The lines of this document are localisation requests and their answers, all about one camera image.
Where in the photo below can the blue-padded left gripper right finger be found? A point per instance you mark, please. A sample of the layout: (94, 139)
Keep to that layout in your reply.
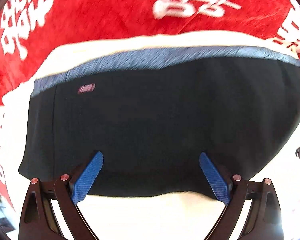
(264, 217)

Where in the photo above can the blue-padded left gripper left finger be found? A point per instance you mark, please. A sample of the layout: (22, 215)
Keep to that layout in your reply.
(38, 219)

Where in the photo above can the red blanket with white characters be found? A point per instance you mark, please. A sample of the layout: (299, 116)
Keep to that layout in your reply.
(31, 29)

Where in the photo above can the black pants with blue waistband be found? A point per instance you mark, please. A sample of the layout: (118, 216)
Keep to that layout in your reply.
(152, 112)

